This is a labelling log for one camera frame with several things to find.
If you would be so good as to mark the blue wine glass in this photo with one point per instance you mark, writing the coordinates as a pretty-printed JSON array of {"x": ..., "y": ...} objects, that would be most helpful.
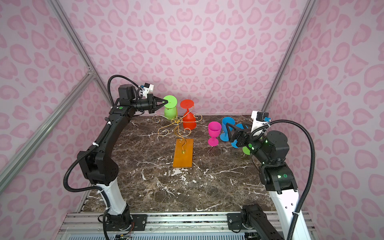
[
  {"x": 241, "y": 126},
  {"x": 224, "y": 135}
]

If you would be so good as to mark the aluminium frame post left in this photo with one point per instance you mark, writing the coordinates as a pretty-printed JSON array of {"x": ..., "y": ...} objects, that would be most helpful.
[{"x": 78, "y": 45}]

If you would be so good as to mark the aluminium diagonal frame bar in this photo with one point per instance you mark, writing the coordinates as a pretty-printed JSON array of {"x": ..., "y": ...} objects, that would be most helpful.
[{"x": 20, "y": 159}]

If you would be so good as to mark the aluminium frame post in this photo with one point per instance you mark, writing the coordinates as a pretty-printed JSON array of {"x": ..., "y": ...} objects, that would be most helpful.
[
  {"x": 310, "y": 7},
  {"x": 78, "y": 45}
]

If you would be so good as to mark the gold wire glass rack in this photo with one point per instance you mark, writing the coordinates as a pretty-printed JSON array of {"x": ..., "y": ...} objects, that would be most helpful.
[{"x": 172, "y": 128}]

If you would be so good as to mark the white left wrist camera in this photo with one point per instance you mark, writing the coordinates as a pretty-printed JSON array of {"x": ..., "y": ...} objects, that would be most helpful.
[{"x": 146, "y": 89}]

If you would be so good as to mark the red wine glass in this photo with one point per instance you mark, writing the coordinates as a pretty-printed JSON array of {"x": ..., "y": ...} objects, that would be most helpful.
[{"x": 188, "y": 119}]

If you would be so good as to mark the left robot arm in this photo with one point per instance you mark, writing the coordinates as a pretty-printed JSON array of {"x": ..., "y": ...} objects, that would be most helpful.
[{"x": 96, "y": 163}]

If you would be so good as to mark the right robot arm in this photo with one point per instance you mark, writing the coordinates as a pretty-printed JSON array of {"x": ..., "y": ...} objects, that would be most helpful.
[{"x": 279, "y": 180}]

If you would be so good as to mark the green wine glass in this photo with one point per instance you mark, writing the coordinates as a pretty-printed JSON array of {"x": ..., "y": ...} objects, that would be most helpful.
[
  {"x": 170, "y": 111},
  {"x": 246, "y": 150}
]

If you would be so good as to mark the aluminium frame post right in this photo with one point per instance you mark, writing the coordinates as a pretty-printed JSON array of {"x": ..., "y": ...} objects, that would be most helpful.
[{"x": 310, "y": 7}]

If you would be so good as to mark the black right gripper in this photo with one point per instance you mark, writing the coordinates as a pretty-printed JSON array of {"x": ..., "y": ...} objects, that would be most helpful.
[{"x": 246, "y": 134}]

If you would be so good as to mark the magenta wine glass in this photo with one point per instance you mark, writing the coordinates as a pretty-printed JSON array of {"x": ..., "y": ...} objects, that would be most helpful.
[{"x": 214, "y": 131}]

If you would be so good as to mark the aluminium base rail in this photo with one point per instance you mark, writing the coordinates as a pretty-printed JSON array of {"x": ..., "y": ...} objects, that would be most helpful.
[{"x": 157, "y": 226}]

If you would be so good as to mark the orange wooden rack base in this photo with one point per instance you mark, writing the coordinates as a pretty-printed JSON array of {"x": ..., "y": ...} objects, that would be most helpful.
[{"x": 183, "y": 157}]

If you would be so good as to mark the blue front wine glass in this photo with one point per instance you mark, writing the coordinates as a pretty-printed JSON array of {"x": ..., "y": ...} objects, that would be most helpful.
[{"x": 241, "y": 126}]

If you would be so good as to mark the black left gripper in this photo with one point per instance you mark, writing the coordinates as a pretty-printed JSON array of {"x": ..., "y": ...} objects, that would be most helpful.
[{"x": 152, "y": 107}]

